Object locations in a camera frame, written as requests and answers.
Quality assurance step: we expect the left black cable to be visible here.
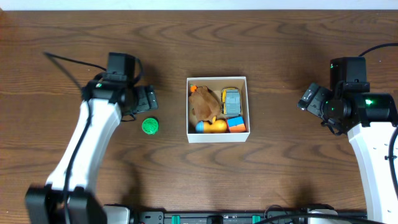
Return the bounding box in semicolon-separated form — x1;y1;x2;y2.
42;51;108;224

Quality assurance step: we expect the right black cable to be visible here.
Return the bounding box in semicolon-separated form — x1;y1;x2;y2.
254;42;398;224

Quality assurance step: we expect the white cardboard box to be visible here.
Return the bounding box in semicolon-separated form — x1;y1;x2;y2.
187;77;250;143

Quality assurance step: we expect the brown plush bear toy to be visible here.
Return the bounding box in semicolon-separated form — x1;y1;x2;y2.
188;86;221;121

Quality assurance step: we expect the multicolour puzzle cube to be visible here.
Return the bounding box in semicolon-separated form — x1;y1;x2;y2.
226;116;246;133

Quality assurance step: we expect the black cable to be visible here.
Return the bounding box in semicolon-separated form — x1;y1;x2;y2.
42;51;108;224
254;42;398;224

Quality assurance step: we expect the yellow grey toy truck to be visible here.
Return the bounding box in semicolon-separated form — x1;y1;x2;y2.
221;87;242;118

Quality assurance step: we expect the green round disc toy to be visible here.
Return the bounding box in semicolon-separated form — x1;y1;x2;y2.
141;118;159;135

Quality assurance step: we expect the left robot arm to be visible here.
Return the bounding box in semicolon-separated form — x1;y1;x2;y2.
25;52;158;223

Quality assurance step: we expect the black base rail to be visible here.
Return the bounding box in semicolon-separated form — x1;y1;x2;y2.
92;204;382;224

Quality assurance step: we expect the orange rubber duck toy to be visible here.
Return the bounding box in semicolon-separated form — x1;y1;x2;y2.
195;116;228;134

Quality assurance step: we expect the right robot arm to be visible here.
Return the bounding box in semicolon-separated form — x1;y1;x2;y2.
297;56;397;223

